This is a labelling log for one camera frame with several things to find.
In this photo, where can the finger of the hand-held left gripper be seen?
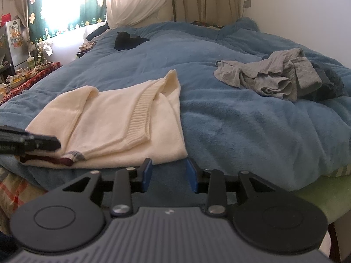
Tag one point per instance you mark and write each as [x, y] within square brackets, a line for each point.
[44, 143]

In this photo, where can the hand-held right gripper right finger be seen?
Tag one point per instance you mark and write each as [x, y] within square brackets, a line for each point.
[191, 174]

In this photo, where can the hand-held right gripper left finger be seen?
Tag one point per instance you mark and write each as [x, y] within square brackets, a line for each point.
[148, 174]

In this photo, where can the cream knit vest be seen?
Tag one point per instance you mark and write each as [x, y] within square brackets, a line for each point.
[109, 120]

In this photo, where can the colourful striped bed sheet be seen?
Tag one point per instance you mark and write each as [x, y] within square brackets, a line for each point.
[16, 191]

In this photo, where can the yellow bowl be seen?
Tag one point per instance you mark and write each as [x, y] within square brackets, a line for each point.
[17, 80]

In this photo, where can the red patterned tablecloth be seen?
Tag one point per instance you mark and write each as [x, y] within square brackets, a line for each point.
[35, 79]

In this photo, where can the blue fleece blanket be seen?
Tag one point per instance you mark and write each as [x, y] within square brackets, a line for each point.
[246, 128]

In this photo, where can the green drink cup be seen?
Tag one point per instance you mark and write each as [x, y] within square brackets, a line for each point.
[31, 61]

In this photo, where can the silver fridge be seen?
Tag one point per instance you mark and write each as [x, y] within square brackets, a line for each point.
[13, 52]

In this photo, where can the white flower bouquet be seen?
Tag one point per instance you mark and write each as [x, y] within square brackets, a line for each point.
[45, 49]

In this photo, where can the dark wooden nightstand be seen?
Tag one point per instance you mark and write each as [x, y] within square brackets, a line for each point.
[83, 52]

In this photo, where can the grey shirt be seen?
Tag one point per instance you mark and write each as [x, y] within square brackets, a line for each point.
[263, 74]

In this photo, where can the dark blue pillow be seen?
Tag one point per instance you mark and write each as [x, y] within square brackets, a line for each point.
[97, 31]

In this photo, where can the black cloth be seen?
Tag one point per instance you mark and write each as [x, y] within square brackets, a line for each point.
[127, 42]

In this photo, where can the green bed base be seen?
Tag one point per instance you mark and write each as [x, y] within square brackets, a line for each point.
[323, 197]

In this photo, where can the green printed curtain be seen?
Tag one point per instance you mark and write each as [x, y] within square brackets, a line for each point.
[90, 2]

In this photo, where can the patterned pillow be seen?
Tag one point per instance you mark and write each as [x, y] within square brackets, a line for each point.
[208, 24]

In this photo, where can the dark blue garment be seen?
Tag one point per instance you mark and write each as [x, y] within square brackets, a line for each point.
[331, 85]

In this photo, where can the white sheer curtain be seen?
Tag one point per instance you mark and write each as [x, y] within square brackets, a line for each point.
[137, 0]

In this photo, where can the beige curtain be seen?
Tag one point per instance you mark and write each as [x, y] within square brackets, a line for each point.
[205, 0]

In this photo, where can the grey wall socket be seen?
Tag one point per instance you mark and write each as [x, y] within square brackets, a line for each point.
[247, 3]

